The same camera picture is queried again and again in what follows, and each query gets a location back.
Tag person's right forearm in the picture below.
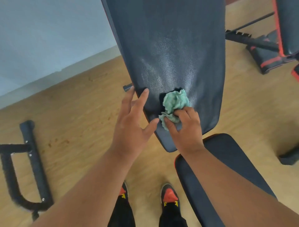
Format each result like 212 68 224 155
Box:
184 147 299 227

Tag person's left hand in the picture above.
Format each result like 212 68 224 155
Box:
108 86 160 163

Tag red black shoe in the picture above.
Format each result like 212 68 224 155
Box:
160 183 181 207
118 181 129 199

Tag black weight bench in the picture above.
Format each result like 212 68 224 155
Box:
225 0 299 166
101 0 277 227

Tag black metal frame with bolts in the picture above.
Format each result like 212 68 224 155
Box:
0 120 54 221

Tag red black left shoe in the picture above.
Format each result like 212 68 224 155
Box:
118 181 129 199

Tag green cleaning cloth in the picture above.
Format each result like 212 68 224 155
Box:
158 89 190 131

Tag person's right hand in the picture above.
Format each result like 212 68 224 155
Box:
163 107 206 157

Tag black trousers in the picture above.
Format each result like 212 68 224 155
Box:
107 195 188 227

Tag red black right shoe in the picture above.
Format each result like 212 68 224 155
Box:
160 183 181 207

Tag person's left forearm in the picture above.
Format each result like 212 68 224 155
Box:
30 149 136 227

